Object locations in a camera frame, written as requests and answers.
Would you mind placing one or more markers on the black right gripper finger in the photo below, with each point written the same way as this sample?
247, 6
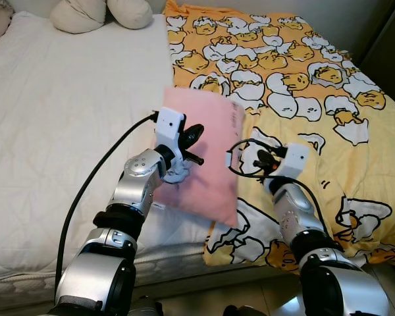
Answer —
258, 153
259, 168

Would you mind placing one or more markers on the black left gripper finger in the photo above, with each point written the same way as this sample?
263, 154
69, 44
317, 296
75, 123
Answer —
194, 158
194, 134

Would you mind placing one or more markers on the pink pillow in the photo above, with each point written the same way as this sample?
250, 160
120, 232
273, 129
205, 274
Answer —
207, 171

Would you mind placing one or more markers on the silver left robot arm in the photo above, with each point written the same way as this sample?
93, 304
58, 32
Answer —
135, 187

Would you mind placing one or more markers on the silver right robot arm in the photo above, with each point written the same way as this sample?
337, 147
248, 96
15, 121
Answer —
296, 217

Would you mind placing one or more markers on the yellow duck print blanket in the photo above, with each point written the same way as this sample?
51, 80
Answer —
316, 131

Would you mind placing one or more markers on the white quilted mattress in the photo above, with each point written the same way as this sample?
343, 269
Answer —
66, 99

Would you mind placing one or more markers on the robot right leg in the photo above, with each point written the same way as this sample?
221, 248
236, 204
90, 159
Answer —
243, 311

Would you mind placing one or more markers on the robot leg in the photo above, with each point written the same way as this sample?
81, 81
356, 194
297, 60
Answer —
243, 311
145, 307

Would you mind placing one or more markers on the robot left leg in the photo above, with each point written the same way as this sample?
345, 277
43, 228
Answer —
145, 307

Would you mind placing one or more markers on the dark wooden wardrobe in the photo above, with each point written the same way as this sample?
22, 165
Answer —
388, 52

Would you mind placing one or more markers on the beige plush toy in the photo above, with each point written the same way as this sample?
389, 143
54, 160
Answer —
79, 16

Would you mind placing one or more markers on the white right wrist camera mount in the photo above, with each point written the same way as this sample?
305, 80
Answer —
295, 158

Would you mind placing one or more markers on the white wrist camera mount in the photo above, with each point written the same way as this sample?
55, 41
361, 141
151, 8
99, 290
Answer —
168, 125
295, 158

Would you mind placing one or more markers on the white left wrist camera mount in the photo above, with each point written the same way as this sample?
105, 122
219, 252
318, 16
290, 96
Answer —
168, 125

